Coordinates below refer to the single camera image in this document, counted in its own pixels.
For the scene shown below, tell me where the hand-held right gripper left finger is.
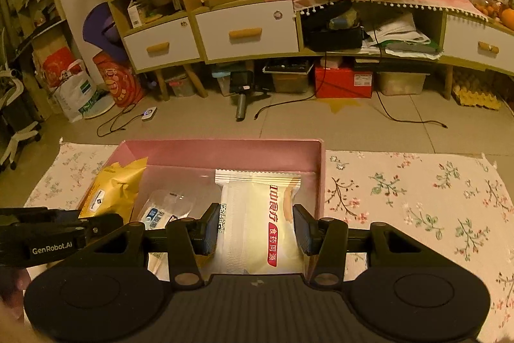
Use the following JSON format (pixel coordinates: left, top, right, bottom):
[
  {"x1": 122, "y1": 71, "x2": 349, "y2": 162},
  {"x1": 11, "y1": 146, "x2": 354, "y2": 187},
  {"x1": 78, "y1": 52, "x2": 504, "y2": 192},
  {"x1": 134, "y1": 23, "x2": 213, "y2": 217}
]
[{"x1": 86, "y1": 202, "x2": 221, "y2": 292}]

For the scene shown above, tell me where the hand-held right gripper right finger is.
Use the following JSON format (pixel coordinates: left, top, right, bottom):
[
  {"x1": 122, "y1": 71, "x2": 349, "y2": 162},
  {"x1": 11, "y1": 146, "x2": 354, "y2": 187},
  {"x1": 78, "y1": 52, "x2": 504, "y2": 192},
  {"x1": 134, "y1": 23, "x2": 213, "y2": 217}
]
[{"x1": 292, "y1": 204, "x2": 434, "y2": 289}]

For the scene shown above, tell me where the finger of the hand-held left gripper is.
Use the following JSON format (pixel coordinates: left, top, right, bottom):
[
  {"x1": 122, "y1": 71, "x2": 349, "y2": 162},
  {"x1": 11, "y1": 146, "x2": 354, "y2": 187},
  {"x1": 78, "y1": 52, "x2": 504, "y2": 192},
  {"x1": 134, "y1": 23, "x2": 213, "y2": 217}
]
[{"x1": 82, "y1": 213, "x2": 124, "y2": 237}]

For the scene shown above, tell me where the yellow snack packet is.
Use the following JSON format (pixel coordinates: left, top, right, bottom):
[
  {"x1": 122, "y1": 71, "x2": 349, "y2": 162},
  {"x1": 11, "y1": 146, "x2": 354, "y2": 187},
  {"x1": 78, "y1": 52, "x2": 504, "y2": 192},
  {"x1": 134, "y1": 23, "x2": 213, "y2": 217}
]
[{"x1": 78, "y1": 157, "x2": 148, "y2": 225}]

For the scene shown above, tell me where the white snack packet red label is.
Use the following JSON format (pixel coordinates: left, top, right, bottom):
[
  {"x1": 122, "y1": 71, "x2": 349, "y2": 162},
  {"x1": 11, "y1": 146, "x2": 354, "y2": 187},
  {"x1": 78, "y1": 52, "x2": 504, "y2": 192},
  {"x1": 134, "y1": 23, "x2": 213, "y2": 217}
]
[{"x1": 215, "y1": 169, "x2": 304, "y2": 275}]

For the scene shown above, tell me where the pink storage box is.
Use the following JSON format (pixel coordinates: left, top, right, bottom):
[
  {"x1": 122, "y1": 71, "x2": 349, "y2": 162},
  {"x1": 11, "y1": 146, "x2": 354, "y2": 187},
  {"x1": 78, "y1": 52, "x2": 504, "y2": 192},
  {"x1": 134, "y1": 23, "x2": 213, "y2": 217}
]
[{"x1": 76, "y1": 139, "x2": 326, "y2": 275}]

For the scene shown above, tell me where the clear packet blue label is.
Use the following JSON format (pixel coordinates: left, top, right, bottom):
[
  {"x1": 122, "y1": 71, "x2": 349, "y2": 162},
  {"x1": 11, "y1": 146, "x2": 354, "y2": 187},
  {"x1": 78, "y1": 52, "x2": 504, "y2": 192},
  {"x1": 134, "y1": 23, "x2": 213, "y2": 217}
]
[{"x1": 137, "y1": 189, "x2": 197, "y2": 233}]

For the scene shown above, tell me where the floral mat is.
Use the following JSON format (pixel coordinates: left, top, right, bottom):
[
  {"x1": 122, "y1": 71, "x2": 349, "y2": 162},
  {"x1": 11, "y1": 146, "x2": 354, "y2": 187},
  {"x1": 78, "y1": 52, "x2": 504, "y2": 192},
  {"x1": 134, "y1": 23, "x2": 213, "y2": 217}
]
[{"x1": 24, "y1": 142, "x2": 514, "y2": 343}]

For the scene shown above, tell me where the white office chair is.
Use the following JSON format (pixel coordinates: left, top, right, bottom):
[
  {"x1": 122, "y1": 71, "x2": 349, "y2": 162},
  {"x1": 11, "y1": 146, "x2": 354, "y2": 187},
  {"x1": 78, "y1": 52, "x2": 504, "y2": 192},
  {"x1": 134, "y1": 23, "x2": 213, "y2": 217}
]
[{"x1": 0, "y1": 66, "x2": 43, "y2": 171}]

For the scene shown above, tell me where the round white scale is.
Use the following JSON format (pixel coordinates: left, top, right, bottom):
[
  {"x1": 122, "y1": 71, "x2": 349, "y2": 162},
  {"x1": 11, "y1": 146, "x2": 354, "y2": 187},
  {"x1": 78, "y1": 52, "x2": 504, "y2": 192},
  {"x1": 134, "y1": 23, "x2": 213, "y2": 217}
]
[{"x1": 80, "y1": 92, "x2": 117, "y2": 119}]

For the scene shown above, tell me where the white shopping bag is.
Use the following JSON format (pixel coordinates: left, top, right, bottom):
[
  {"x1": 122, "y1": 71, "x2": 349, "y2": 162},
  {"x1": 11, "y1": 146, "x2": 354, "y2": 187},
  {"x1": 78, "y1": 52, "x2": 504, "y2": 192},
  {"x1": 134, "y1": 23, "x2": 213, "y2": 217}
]
[{"x1": 52, "y1": 59, "x2": 99, "y2": 122}]

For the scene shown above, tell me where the red patterned bag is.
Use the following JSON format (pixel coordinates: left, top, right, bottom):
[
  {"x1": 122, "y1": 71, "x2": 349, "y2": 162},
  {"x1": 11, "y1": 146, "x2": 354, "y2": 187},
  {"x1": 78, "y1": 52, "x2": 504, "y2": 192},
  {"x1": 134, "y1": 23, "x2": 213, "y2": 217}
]
[{"x1": 92, "y1": 51, "x2": 145, "y2": 108}]

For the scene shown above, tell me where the small clear bin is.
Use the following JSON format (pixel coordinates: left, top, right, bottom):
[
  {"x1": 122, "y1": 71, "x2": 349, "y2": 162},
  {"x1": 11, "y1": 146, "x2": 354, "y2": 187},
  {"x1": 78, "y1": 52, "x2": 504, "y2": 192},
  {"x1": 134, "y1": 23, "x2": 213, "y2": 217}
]
[{"x1": 166, "y1": 74, "x2": 197, "y2": 98}]

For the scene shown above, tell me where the black handheld device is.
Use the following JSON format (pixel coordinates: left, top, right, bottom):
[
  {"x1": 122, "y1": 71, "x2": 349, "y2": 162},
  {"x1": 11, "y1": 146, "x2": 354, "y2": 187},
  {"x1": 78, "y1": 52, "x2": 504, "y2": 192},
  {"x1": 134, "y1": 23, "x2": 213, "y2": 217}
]
[{"x1": 229, "y1": 70, "x2": 268, "y2": 122}]

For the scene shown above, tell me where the blue lidded bin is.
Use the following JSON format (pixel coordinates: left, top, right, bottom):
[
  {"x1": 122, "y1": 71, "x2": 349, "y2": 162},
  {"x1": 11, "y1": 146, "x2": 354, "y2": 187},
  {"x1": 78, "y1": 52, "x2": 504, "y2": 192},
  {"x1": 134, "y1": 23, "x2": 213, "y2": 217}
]
[{"x1": 211, "y1": 64, "x2": 235, "y2": 96}]

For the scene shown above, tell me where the clear storage bin dark lid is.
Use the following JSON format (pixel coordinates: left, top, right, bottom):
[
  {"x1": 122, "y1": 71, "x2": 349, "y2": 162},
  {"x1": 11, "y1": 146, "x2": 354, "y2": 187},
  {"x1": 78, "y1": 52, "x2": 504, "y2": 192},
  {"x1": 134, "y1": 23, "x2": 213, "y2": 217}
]
[{"x1": 263, "y1": 59, "x2": 314, "y2": 95}]

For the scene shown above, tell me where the red cardboard box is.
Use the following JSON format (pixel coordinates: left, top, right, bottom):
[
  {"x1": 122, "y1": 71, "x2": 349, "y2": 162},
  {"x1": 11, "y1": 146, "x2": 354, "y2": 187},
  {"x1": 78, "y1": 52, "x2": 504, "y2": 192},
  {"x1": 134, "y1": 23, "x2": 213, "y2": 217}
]
[{"x1": 314, "y1": 64, "x2": 374, "y2": 98}]

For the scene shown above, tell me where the small white drawer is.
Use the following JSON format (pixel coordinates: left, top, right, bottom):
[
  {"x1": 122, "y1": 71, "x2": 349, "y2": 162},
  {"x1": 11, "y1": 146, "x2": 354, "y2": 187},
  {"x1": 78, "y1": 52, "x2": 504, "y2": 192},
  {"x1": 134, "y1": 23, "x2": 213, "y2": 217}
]
[{"x1": 122, "y1": 17, "x2": 200, "y2": 72}]

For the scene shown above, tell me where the purple rolled mat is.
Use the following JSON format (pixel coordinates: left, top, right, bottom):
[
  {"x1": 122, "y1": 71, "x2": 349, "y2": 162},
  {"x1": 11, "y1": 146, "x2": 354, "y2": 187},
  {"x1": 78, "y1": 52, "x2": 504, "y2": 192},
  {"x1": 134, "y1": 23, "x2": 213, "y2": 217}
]
[{"x1": 82, "y1": 1, "x2": 125, "y2": 64}]

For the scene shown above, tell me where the black bag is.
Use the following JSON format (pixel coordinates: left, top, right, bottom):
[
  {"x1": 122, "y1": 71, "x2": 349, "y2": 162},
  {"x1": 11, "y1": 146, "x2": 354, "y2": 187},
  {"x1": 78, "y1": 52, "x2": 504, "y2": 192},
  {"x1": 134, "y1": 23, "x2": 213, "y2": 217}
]
[{"x1": 301, "y1": 0, "x2": 364, "y2": 52}]

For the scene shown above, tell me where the wide white drawer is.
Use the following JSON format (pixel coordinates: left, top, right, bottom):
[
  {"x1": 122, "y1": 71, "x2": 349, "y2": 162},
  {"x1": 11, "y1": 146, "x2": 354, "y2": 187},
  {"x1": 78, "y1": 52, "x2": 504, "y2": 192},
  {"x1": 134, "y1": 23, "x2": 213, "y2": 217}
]
[{"x1": 195, "y1": 0, "x2": 300, "y2": 62}]

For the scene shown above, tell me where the white carton box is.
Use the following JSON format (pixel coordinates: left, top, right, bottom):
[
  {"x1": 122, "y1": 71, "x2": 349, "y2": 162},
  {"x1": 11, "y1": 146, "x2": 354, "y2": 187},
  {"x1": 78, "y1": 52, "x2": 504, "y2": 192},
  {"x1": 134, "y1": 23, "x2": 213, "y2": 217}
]
[{"x1": 128, "y1": 0, "x2": 143, "y2": 28}]

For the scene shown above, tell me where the yellow egg carton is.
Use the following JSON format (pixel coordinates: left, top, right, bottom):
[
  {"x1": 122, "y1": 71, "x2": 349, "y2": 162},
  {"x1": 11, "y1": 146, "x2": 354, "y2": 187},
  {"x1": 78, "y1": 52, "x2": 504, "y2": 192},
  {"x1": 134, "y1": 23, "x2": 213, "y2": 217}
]
[{"x1": 452, "y1": 80, "x2": 502, "y2": 111}]

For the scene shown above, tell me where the pile of papers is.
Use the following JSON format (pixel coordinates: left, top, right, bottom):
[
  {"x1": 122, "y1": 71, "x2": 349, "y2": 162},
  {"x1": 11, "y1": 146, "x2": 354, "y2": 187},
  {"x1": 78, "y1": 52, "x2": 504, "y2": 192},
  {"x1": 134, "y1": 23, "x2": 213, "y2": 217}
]
[{"x1": 361, "y1": 11, "x2": 442, "y2": 60}]

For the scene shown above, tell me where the thin black cable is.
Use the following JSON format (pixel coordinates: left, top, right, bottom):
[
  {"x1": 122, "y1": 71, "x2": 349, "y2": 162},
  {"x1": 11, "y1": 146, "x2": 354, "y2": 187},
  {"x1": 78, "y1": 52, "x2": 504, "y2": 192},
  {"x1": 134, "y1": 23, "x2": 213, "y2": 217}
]
[{"x1": 96, "y1": 102, "x2": 144, "y2": 138}]

